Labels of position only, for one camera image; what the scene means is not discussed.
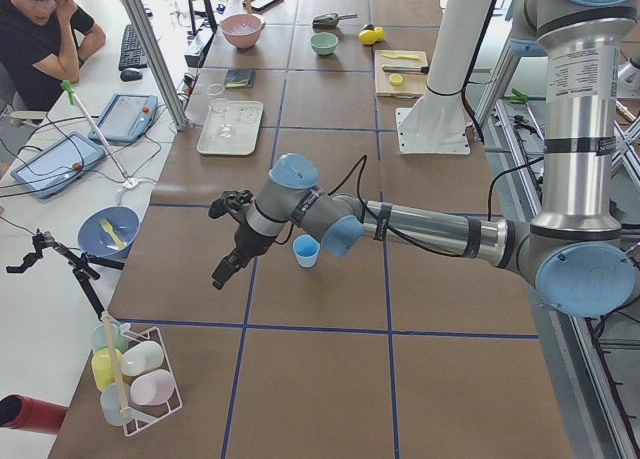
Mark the cream bear tray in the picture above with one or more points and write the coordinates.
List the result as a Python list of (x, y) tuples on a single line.
[(245, 116)]

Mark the far blue teach pendant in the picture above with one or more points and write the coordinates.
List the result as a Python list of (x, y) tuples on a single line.
[(126, 117)]

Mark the wooden cutting board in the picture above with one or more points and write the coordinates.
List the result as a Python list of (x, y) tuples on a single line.
[(414, 84)]

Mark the blue teach pendant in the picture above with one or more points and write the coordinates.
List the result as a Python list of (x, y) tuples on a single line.
[(126, 117), (57, 166)]

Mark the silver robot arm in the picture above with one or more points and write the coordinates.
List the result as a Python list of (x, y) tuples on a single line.
[(570, 252)]

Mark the pale pink cup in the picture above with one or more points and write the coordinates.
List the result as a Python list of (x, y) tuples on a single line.
[(153, 388)]

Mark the metal clamp rod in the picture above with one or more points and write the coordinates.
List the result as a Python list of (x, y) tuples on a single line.
[(129, 182)]

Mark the pale blue cup on rack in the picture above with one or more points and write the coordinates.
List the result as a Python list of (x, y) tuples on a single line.
[(111, 407)]

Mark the mint green bowl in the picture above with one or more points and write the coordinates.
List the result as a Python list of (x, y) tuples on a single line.
[(324, 43)]

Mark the near blue teach pendant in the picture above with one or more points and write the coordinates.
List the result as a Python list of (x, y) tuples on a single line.
[(57, 166)]

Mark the white cup on rack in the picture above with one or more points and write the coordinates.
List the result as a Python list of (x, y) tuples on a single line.
[(143, 357)]

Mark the red fire extinguisher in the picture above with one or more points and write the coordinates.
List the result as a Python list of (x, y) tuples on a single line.
[(28, 414)]

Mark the yellow plastic fork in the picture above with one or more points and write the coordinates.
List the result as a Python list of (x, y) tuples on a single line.
[(109, 229)]

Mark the black handled steel knife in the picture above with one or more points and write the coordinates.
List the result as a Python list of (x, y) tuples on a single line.
[(421, 70)]

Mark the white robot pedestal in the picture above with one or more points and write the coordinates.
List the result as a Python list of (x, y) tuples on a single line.
[(436, 123)]

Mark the yellow plastic knife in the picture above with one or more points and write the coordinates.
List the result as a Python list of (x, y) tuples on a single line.
[(402, 56)]

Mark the yellow cup on rack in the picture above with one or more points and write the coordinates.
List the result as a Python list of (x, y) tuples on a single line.
[(102, 369)]

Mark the clear wine glass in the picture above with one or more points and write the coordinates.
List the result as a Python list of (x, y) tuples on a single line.
[(219, 106)]

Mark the black computer keyboard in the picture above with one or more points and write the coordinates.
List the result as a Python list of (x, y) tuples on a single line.
[(132, 54)]

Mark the seated person black shirt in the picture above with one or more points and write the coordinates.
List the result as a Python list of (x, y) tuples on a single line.
[(43, 43)]

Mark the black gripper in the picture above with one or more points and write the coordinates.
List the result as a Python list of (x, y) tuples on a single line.
[(248, 240)]

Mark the yellow lemon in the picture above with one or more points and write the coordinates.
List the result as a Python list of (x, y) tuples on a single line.
[(380, 33), (368, 37)]

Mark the metal ice scoop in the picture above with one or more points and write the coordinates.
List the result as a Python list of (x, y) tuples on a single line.
[(330, 21)]

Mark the light blue plastic cup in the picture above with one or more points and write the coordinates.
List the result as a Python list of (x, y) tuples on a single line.
[(306, 250)]

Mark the black computer mouse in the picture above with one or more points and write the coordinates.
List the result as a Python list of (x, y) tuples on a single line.
[(130, 75)]

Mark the grey folded cloth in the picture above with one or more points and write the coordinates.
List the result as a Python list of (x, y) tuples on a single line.
[(239, 78)]

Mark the aluminium frame post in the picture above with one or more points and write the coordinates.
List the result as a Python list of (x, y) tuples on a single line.
[(156, 62)]

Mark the half lemon slice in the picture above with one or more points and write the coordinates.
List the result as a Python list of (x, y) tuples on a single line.
[(396, 79)]

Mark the large blue bowl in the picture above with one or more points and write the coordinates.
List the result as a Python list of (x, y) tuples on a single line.
[(94, 241)]

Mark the pink bowl of ice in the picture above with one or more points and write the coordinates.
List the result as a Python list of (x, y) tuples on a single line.
[(243, 30)]

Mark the white wire cup rack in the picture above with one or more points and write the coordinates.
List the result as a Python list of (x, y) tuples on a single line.
[(118, 338)]

